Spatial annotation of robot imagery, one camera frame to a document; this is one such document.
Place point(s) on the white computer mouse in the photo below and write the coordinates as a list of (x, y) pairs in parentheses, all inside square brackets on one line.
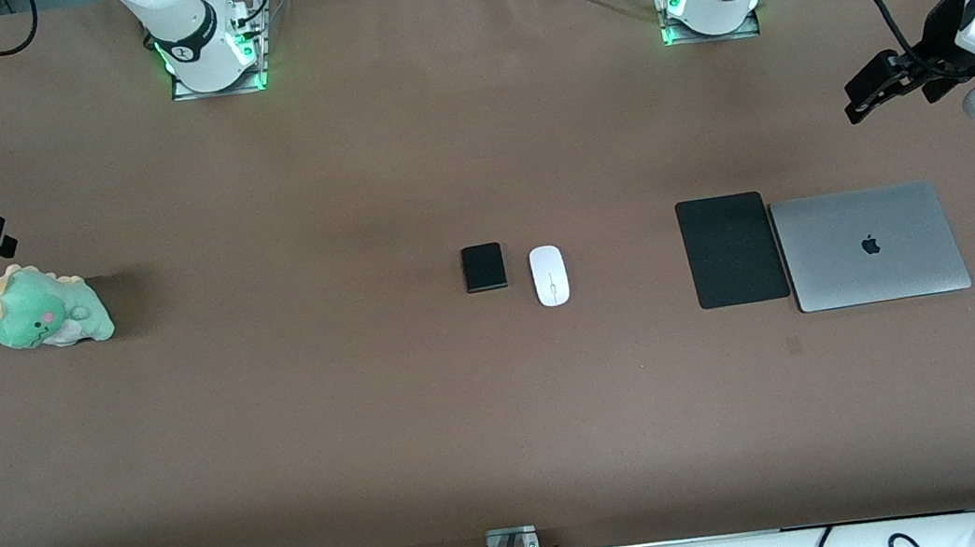
[(549, 275)]

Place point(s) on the black mouse pad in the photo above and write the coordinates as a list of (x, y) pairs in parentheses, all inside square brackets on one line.
[(732, 251)]

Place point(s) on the silver closed laptop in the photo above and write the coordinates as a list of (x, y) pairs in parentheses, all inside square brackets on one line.
[(834, 256)]

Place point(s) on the green dinosaur plush toy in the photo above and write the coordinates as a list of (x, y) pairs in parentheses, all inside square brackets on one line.
[(41, 313)]

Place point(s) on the metal table edge bracket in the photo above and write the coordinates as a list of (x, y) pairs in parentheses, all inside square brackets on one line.
[(528, 546)]

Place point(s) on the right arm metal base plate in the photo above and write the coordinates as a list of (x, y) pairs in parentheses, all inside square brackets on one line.
[(193, 95)]

